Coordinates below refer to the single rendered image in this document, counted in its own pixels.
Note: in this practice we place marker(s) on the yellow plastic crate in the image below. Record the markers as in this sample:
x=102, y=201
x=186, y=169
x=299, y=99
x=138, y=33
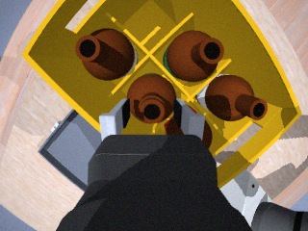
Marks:
x=51, y=53

